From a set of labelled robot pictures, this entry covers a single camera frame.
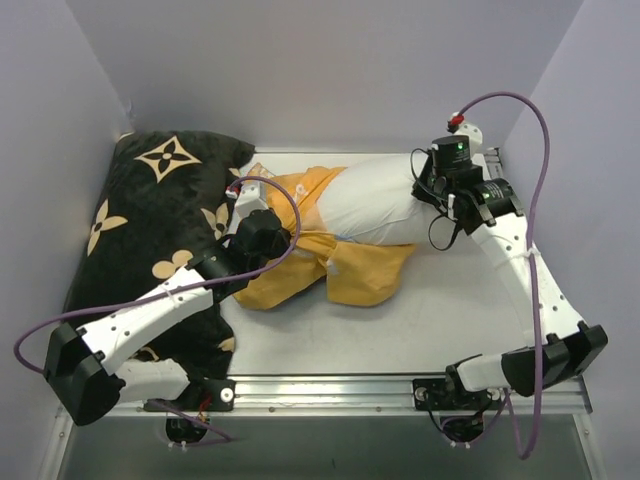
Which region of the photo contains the purple cable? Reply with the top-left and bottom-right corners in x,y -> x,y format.
439,91 -> 552,461
13,175 -> 303,447

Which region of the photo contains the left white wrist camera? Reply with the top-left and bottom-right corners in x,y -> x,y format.
226,180 -> 268,219

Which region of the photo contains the aluminium rail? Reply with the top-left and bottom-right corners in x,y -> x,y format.
57,374 -> 594,419
483,147 -> 503,179

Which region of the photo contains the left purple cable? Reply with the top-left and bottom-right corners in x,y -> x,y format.
13,175 -> 303,447

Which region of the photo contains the black patterned plush cushion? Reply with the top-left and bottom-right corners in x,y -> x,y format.
59,129 -> 257,381

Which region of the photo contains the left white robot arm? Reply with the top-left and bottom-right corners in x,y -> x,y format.
43,209 -> 300,426

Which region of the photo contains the white pillow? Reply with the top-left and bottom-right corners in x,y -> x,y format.
316,154 -> 437,246

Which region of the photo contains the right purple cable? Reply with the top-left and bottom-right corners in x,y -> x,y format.
439,91 -> 552,461

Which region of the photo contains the blue and yellow pillowcase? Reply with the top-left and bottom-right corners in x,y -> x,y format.
234,164 -> 416,310

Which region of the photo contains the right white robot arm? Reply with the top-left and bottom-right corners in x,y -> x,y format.
412,135 -> 608,409

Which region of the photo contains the aluminium front rail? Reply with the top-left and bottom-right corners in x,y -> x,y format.
57,374 -> 594,419

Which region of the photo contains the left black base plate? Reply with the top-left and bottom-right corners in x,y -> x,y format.
159,379 -> 236,412

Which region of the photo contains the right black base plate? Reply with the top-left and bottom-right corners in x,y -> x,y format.
412,377 -> 500,413

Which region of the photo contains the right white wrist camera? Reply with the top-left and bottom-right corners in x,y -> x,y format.
447,112 -> 483,157

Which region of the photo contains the aluminium right side rail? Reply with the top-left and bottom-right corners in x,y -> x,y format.
483,147 -> 503,179

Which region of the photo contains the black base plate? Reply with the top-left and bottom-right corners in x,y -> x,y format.
159,379 -> 236,412
412,377 -> 500,413

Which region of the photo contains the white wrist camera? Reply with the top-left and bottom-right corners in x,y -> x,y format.
226,180 -> 268,219
447,112 -> 483,157

